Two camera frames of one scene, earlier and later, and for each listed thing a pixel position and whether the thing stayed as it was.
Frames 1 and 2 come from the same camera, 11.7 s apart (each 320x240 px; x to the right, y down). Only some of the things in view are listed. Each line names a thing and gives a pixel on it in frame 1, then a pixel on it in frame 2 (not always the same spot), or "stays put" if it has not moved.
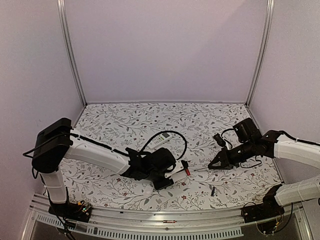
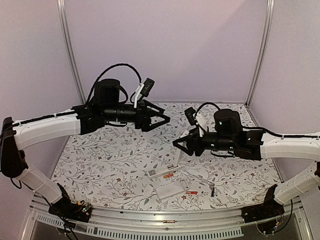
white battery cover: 148,191 stays put
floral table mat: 190,129 stays put
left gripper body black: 153,176 to 140,122
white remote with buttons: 159,139 to 201,121
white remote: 181,175 to 165,191
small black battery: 213,191 stays put
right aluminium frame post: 270,8 stays put
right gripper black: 226,163 to 190,139
